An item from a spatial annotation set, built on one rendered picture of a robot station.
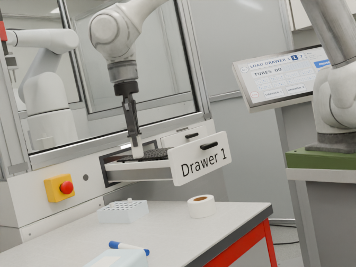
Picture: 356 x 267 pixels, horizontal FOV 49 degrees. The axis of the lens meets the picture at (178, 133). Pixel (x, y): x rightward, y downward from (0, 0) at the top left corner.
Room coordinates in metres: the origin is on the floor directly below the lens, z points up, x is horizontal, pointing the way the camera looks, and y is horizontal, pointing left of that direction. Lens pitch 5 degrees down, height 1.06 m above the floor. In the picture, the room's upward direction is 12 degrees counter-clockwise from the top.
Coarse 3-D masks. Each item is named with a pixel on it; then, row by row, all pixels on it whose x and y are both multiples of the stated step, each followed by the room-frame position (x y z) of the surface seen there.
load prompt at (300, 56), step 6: (294, 54) 2.04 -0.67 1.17; (300, 54) 2.03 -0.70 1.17; (264, 60) 2.03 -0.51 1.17; (270, 60) 2.03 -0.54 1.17; (276, 60) 2.02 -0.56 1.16; (282, 60) 2.02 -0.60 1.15; (288, 60) 2.01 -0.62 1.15; (294, 60) 2.01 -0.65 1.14; (252, 66) 2.01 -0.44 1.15; (258, 66) 2.01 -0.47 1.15; (264, 66) 2.01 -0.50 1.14; (270, 66) 2.00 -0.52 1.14
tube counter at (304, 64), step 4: (288, 64) 2.00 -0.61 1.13; (292, 64) 1.99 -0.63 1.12; (296, 64) 1.99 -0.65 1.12; (300, 64) 1.99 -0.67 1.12; (304, 64) 1.99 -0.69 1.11; (308, 64) 1.98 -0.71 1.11; (276, 68) 1.99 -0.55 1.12; (280, 68) 1.99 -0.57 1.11; (284, 68) 1.98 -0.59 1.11; (288, 68) 1.98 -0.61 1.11; (292, 68) 1.98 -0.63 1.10; (296, 68) 1.97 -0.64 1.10; (276, 72) 1.97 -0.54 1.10; (280, 72) 1.97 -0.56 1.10
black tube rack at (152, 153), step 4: (160, 148) 1.47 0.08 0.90; (164, 148) 1.44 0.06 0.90; (168, 148) 1.41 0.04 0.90; (144, 152) 1.46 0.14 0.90; (148, 152) 1.43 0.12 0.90; (152, 152) 1.41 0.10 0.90; (156, 152) 1.38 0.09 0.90; (160, 152) 1.35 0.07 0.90; (164, 152) 1.34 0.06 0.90; (132, 156) 1.41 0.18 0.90; (144, 156) 1.33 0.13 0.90; (148, 156) 1.31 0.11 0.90; (152, 156) 1.28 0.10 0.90; (156, 156) 1.26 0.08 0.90; (120, 160) 1.37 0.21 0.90; (124, 160) 1.35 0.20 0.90; (128, 160) 1.34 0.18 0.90; (132, 160) 1.32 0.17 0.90; (136, 160) 1.31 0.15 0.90; (140, 160) 1.31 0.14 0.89; (144, 160) 1.46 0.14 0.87; (148, 160) 1.44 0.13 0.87; (152, 160) 1.41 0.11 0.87; (156, 160) 1.37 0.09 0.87; (160, 160) 1.26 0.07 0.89
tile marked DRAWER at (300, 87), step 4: (300, 84) 1.91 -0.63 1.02; (304, 84) 1.90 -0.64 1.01; (288, 88) 1.90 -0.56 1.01; (292, 88) 1.89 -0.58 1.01; (296, 88) 1.89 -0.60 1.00; (300, 88) 1.89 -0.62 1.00; (304, 88) 1.89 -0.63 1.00; (288, 92) 1.88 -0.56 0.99; (292, 92) 1.88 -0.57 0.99; (296, 92) 1.88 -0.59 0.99
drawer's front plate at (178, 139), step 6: (204, 126) 1.78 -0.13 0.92; (180, 132) 1.66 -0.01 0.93; (186, 132) 1.68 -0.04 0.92; (192, 132) 1.71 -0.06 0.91; (198, 132) 1.74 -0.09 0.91; (204, 132) 1.78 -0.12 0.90; (162, 138) 1.58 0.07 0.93; (168, 138) 1.60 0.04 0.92; (174, 138) 1.62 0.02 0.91; (180, 138) 1.65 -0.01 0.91; (186, 138) 1.68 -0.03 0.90; (192, 138) 1.71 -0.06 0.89; (198, 138) 1.74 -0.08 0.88; (162, 144) 1.58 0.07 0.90; (168, 144) 1.59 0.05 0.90; (174, 144) 1.62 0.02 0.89; (180, 144) 1.64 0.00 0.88
